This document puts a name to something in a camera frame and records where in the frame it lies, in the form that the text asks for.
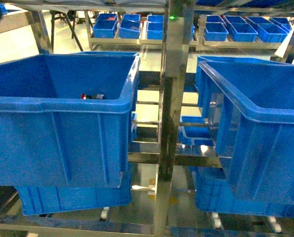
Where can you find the red mushroom push button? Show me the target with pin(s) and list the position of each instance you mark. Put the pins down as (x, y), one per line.
(93, 97)

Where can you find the steel shelf upright post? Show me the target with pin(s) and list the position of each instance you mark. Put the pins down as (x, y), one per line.
(176, 39)

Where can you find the blue bin holding green button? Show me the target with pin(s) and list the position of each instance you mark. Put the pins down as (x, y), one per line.
(250, 112)

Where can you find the blue bin holding red button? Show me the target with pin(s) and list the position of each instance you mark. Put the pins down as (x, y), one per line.
(49, 136)

